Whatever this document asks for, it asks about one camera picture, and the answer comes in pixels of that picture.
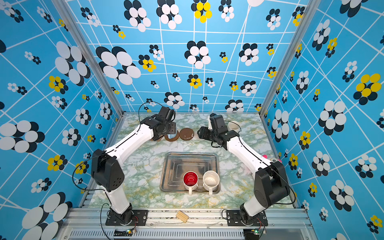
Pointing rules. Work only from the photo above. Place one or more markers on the scratched brown round coaster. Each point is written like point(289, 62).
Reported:
point(187, 134)

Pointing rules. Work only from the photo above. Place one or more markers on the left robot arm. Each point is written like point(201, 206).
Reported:
point(107, 164)

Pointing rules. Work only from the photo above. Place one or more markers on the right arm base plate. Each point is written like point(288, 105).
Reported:
point(238, 218)

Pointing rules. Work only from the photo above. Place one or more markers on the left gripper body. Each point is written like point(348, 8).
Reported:
point(170, 128)

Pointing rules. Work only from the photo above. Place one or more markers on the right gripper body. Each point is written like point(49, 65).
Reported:
point(208, 134)

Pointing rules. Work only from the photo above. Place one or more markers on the aluminium front rail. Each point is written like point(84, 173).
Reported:
point(203, 224)

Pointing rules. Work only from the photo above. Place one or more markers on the red inside mug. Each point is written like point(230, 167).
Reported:
point(190, 180)

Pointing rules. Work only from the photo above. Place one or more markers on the small wooden block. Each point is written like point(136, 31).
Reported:
point(182, 216)

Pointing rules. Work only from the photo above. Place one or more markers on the pink plush toy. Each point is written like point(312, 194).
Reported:
point(271, 159)

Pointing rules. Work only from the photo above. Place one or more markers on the dark brown round coaster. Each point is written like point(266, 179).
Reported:
point(172, 137)

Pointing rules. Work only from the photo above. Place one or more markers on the white mug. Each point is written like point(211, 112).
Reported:
point(211, 180)
point(234, 126)

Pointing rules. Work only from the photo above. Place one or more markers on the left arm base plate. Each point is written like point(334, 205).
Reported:
point(129, 218)

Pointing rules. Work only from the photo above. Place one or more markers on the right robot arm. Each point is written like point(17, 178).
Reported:
point(270, 178)

